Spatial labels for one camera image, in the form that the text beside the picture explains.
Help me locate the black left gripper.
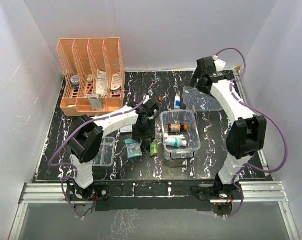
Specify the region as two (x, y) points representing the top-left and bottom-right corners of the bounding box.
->
(133, 118), (154, 143)

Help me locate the green sachet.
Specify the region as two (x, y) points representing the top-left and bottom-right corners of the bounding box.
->
(150, 142), (158, 157)

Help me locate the teal bandage packet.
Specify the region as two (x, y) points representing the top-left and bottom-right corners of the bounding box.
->
(124, 138), (142, 158)

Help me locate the white blue mask packet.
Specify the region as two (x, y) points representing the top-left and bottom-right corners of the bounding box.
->
(120, 125), (133, 133)

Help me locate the clear plastic box lid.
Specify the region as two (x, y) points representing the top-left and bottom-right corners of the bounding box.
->
(182, 86), (222, 112)

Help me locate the white green medicine bottle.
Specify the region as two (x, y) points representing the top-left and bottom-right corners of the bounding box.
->
(164, 135), (187, 147)

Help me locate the brown medicine bottle orange cap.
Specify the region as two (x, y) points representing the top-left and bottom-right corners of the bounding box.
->
(168, 123), (188, 133)

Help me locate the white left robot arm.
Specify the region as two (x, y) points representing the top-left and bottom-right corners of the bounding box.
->
(68, 99), (159, 200)

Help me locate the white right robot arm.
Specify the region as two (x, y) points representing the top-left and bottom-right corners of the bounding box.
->
(189, 56), (266, 199)

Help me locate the white medicine box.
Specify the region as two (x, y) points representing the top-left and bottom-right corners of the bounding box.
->
(87, 93), (104, 111)

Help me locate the white blue bandage roll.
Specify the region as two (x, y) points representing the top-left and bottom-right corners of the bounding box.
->
(174, 95), (181, 110)

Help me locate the clear plastic storage box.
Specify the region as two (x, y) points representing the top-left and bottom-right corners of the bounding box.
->
(160, 109), (201, 160)

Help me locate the clear divided tray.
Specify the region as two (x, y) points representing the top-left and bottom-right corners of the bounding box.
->
(93, 136), (116, 167)

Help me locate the beige blister pack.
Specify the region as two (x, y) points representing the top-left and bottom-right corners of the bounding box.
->
(110, 72), (122, 91)

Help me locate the white paper packet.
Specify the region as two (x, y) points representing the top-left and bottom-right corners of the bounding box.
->
(95, 70), (107, 97)

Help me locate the orange plastic file organizer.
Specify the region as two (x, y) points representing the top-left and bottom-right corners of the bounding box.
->
(57, 37), (125, 116)

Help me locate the round blue white tin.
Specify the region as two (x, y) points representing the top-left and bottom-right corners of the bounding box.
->
(70, 75), (80, 91)

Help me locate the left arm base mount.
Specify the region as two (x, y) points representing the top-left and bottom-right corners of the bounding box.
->
(66, 180), (110, 211)

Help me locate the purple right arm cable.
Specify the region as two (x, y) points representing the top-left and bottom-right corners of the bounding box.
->
(213, 47), (290, 218)

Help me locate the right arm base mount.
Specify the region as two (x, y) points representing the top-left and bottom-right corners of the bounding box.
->
(190, 179), (243, 211)

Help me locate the aluminium frame rail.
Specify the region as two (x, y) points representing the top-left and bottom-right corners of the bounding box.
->
(9, 181), (299, 240)

